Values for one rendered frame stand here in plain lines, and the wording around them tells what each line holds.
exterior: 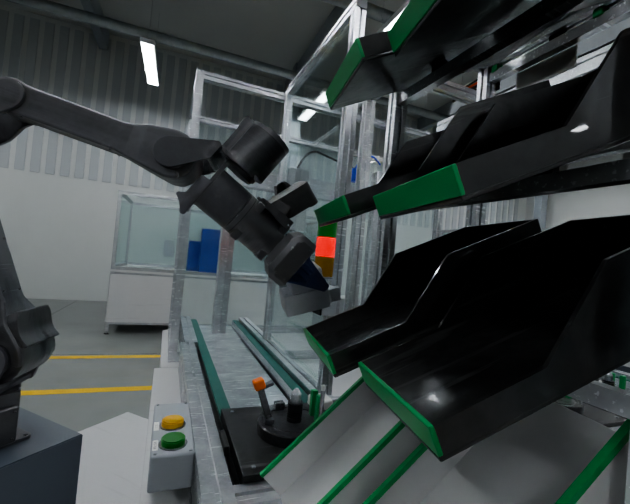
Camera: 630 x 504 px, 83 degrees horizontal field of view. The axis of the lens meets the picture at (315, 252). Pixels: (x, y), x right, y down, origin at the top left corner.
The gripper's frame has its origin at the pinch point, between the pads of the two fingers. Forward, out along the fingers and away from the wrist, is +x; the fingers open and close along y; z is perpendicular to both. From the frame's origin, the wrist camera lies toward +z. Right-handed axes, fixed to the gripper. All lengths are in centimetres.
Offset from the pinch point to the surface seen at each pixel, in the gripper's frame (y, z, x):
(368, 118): 112, 68, 16
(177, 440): 10.5, -36.6, 6.9
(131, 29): 696, 100, -276
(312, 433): -7.0, -15.7, 13.6
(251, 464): 2.2, -28.9, 15.7
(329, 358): -16.3, -4.7, 2.3
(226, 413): 20.5, -33.4, 15.4
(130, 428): 37, -57, 7
